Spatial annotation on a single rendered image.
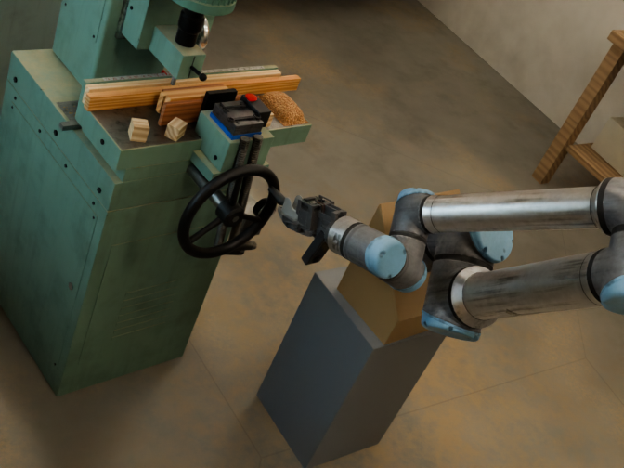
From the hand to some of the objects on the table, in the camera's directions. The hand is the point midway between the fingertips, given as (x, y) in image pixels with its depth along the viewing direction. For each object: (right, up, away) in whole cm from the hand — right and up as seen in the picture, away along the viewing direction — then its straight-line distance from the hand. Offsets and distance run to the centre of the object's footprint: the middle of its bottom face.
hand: (282, 212), depth 222 cm
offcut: (-26, +19, -2) cm, 32 cm away
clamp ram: (-16, +22, +7) cm, 28 cm away
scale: (-25, +36, +12) cm, 46 cm away
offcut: (-34, +18, -8) cm, 39 cm away
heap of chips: (-1, +29, +26) cm, 38 cm away
